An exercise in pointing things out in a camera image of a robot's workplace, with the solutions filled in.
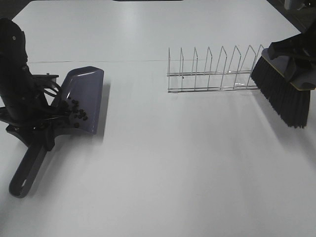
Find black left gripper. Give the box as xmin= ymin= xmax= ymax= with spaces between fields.
xmin=0 ymin=74 xmax=66 ymax=151

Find purple plastic dustpan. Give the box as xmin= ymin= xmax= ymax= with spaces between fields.
xmin=9 ymin=66 xmax=104 ymax=198

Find purple brush black bristles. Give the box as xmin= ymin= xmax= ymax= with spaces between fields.
xmin=251 ymin=48 xmax=314 ymax=128

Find pile of coffee beans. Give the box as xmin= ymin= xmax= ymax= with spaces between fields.
xmin=58 ymin=97 xmax=89 ymax=128

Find chrome wire rack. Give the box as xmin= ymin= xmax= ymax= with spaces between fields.
xmin=166 ymin=45 xmax=264 ymax=93

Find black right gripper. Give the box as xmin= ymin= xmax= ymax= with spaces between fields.
xmin=268 ymin=34 xmax=316 ymax=90

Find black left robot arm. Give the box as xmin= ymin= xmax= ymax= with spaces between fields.
xmin=0 ymin=18 xmax=70 ymax=151

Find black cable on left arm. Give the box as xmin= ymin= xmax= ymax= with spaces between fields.
xmin=40 ymin=80 xmax=64 ymax=109

